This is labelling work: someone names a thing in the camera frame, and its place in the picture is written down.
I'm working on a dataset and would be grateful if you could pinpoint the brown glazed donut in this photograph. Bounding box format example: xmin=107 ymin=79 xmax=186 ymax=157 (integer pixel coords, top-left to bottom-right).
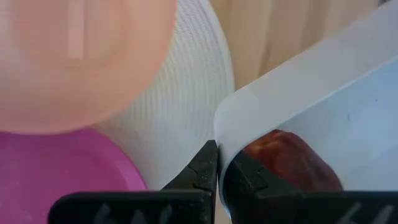
xmin=243 ymin=129 xmax=344 ymax=193

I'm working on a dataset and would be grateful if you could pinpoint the white round plate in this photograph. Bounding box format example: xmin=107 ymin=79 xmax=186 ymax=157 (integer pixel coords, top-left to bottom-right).
xmin=93 ymin=0 xmax=236 ymax=191

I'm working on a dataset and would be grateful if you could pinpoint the peach plastic bowl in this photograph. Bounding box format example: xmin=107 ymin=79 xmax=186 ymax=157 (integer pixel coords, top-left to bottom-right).
xmin=0 ymin=0 xmax=178 ymax=135

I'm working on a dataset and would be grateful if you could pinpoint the magenta plastic plate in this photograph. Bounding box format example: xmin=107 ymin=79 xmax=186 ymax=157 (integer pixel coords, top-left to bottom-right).
xmin=0 ymin=128 xmax=147 ymax=224

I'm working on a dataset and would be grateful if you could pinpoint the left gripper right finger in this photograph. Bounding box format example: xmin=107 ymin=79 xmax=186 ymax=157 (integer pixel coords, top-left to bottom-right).
xmin=223 ymin=151 xmax=398 ymax=224

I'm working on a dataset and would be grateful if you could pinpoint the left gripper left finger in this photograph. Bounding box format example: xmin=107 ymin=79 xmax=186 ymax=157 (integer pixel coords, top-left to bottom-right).
xmin=48 ymin=139 xmax=218 ymax=224

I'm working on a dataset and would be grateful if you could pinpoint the white plastic bin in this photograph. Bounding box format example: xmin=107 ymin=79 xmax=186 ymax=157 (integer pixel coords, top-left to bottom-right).
xmin=213 ymin=0 xmax=398 ymax=218

